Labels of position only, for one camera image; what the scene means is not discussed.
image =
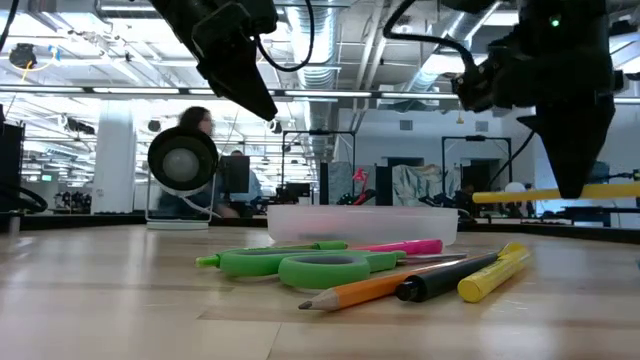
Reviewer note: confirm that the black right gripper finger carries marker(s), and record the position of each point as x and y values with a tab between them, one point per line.
575	145

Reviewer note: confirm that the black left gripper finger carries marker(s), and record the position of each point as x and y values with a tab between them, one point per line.
240	75

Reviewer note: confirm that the yellow pen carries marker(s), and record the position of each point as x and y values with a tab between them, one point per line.
525	194

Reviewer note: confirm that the yellow highlighter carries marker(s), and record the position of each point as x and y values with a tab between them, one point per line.
492	277

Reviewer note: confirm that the pink highlighter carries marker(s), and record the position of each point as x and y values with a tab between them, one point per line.
415	246

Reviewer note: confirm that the clear plastic supply box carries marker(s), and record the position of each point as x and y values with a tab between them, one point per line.
360	225

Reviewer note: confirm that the black marker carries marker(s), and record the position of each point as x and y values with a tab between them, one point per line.
440	282

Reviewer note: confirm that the green pen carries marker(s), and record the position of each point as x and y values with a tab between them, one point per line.
332	245

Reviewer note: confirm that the orange pencil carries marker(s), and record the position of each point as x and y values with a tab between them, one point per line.
350	295

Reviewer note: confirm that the person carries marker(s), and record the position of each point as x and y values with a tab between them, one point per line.
252	185
197	120

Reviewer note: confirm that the white globe lamp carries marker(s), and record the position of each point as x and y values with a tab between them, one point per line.
515	186

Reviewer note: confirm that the black monitor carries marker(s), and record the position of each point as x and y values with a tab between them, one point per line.
234	175

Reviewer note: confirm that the white building pillar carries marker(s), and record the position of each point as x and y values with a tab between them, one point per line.
114	160

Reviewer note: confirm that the pale crumpled sheet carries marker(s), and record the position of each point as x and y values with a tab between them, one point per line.
425	185

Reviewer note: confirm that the pink desk lamp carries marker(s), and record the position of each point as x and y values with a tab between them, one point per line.
359	176

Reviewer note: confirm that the black metal stand frame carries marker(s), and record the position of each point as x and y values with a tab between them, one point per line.
475	138

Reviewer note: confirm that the black metal table frame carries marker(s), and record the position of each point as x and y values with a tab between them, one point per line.
75	221

